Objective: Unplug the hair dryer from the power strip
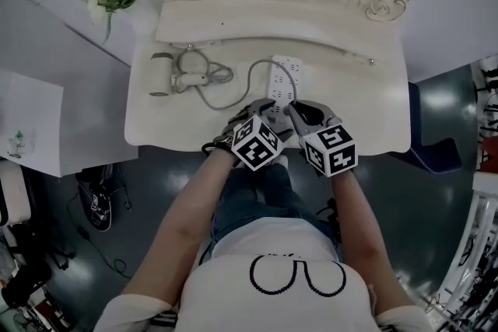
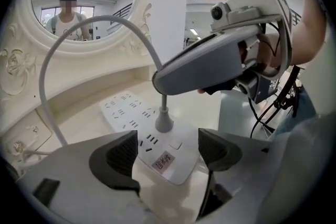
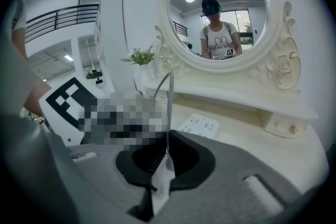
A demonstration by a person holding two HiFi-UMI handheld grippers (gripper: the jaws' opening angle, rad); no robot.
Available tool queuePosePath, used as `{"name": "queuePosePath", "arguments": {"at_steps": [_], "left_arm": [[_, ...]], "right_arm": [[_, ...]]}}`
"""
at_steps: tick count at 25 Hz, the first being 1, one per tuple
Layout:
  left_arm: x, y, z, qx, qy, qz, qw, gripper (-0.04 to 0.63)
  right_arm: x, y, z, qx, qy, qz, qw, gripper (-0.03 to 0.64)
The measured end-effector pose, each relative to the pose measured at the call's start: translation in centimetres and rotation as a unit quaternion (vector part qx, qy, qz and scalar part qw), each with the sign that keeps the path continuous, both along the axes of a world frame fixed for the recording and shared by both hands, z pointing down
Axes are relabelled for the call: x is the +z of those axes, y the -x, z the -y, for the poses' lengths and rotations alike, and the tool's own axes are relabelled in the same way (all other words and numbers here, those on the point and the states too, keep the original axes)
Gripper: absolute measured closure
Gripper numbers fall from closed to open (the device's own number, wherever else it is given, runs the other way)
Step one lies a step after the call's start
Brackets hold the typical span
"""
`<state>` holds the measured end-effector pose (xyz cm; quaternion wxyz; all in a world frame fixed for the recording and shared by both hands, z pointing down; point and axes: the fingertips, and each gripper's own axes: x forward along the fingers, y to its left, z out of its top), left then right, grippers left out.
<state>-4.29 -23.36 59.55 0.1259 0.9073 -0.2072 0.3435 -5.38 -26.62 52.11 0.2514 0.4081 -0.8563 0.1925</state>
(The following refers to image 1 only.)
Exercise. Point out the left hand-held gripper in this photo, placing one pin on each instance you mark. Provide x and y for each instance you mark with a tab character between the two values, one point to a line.
257	147

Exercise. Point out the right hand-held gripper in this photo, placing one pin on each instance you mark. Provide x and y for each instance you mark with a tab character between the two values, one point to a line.
330	151

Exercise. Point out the white power strip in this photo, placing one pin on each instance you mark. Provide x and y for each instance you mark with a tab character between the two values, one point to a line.
281	81

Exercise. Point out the white hair dryer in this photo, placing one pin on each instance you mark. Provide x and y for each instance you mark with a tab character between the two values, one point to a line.
161	75

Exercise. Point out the person's right forearm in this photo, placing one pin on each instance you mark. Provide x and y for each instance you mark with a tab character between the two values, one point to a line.
365	245

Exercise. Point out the person's left forearm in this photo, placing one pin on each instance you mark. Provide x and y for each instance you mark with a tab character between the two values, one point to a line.
186	221

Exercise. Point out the person's left hand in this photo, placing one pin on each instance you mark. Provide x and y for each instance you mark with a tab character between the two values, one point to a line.
232	126

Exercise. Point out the white ornate dressing table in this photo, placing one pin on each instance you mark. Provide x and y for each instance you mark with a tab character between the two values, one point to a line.
350	101

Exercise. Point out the person's blue jeans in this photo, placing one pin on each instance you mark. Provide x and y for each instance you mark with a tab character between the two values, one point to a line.
264	198

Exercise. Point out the blue chair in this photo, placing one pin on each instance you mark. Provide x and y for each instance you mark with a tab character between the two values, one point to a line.
432	155

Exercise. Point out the person's white shirt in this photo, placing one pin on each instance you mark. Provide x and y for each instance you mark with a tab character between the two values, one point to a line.
280	307

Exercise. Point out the white metal rack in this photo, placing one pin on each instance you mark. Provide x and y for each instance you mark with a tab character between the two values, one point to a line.
472	245

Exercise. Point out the white side cabinet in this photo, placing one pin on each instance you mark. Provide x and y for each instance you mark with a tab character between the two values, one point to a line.
35	116

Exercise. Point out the small green and white packet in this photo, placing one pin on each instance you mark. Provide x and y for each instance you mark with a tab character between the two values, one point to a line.
19	144

